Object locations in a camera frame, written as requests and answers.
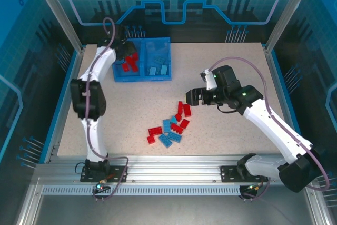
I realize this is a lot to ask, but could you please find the slotted grey cable duct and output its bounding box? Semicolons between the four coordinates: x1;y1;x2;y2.
41;185;242;197

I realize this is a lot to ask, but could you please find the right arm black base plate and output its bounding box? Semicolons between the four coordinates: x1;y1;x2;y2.
220;165;269;183

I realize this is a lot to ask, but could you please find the sheet metal tray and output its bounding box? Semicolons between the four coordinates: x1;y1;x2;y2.
15;177;336;225

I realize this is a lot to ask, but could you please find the aluminium frame post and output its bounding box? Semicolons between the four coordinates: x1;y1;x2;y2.
264;0;316;53
29;0;86;53

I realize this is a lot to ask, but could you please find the blue two-compartment bin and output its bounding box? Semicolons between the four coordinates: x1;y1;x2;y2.
112;37;173;83

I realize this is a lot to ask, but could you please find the right aluminium side rail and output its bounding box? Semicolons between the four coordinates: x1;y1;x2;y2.
263;43;305;164

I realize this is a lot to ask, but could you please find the right aluminium frame post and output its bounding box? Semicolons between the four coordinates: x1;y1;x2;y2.
264;0;316;53

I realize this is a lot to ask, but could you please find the left aluminium side rail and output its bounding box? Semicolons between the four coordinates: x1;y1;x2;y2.
43;45;87;164

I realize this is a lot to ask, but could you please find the aluminium mounting rail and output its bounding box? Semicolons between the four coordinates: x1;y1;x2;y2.
34;155;316;186

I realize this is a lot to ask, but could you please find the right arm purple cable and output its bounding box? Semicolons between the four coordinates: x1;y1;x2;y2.
206;56;331;202

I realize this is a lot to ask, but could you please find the left aluminium frame post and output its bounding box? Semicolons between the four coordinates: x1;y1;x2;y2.
29;0;86;53

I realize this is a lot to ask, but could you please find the aluminium side rail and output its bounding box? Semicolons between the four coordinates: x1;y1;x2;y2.
263;43;305;164
43;45;87;164

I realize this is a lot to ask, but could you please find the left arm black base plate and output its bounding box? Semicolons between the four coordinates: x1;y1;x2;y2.
80;165;128;183

